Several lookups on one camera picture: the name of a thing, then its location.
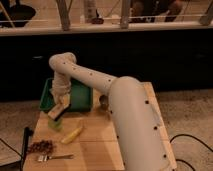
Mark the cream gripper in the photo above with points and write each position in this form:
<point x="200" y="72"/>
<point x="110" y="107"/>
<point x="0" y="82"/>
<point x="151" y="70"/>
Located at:
<point x="61" y="101"/>

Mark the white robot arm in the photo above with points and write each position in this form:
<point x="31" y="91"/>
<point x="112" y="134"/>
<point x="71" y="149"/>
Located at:
<point x="136" y="123"/>

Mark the green plastic cup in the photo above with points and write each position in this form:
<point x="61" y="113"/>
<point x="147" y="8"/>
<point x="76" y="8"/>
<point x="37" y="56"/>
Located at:
<point x="55" y="125"/>

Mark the dark metal cup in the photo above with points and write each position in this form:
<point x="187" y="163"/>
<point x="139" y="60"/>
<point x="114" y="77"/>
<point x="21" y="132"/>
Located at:
<point x="104" y="102"/>

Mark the yellow banana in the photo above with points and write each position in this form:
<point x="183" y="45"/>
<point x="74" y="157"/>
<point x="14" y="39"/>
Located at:
<point x="71" y="136"/>

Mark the green plastic tray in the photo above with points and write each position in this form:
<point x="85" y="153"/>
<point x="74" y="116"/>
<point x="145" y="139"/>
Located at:
<point x="81" y="97"/>

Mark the black table clamp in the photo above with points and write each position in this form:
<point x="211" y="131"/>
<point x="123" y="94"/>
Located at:
<point x="26" y="136"/>

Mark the brown grape bunch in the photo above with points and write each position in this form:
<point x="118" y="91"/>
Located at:
<point x="44" y="146"/>

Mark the silver fork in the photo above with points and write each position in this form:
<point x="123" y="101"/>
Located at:
<point x="44" y="158"/>

